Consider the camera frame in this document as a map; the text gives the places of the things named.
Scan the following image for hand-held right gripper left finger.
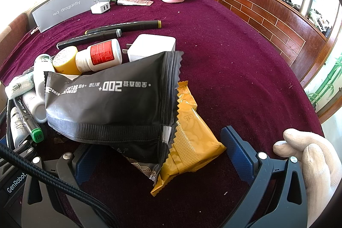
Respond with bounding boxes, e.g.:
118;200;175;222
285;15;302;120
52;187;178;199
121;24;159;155
21;144;113;228

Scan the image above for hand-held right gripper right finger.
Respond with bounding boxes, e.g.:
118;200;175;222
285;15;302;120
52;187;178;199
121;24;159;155
220;126;308;228

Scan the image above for yellow snack packet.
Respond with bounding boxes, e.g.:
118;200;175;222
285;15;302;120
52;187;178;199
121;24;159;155
150;81;227;198

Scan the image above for slim white bottle dark label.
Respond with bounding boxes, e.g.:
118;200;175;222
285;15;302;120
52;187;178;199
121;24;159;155
9;107;29;148

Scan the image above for black snack bag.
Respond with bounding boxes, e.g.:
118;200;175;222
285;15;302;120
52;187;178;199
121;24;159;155
43;51;185;187

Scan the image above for black marker green cap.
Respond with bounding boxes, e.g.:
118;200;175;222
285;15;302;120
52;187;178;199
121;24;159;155
14;96;43;143

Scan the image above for small plain white bottle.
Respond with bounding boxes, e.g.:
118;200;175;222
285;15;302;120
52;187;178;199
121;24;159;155
22;91;49;124

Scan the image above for white green tissue packet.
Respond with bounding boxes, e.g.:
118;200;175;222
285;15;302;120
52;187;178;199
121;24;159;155
5;74;35;100

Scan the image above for white bottle green print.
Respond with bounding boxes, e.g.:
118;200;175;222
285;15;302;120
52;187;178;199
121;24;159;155
33;54;56;100

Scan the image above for person's right hand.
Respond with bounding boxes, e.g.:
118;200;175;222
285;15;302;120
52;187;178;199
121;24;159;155
273;129;338;228

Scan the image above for white bottle red label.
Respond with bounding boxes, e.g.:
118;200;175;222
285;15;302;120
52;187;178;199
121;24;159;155
75;39;123;73

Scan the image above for black marker grey cap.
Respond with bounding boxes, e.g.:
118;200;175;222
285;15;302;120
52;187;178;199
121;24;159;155
56;29;123;50

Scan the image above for white charger plug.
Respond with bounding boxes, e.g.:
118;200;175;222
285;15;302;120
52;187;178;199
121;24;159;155
122;34;177;63

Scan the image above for black marker olive cap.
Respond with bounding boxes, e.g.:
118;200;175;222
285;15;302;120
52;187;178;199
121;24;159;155
85;20;162;35

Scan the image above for white dual port charger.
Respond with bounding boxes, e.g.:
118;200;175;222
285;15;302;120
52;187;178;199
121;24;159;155
90;0;111;14

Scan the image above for grey shoe box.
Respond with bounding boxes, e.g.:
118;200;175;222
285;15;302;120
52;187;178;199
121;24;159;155
31;0;111;33

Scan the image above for silver thermos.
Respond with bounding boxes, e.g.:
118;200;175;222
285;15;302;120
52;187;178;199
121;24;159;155
299;0;315;19

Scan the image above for white tube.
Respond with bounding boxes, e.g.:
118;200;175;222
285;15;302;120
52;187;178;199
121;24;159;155
116;0;154;6

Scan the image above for black braided cable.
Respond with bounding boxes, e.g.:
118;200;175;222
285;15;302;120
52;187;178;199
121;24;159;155
0;142;119;228

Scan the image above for bamboo wall decal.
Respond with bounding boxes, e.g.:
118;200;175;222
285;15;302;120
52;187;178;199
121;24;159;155
307;56;342;108

